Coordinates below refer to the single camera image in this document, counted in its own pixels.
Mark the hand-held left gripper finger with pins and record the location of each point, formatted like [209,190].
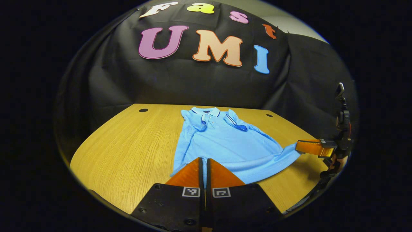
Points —
[201,174]
[209,174]

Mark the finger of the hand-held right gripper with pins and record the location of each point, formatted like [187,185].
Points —
[309,147]

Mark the light blue T-shirt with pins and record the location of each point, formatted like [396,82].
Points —
[225,145]

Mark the black backdrop cloth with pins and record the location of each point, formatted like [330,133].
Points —
[193,83]

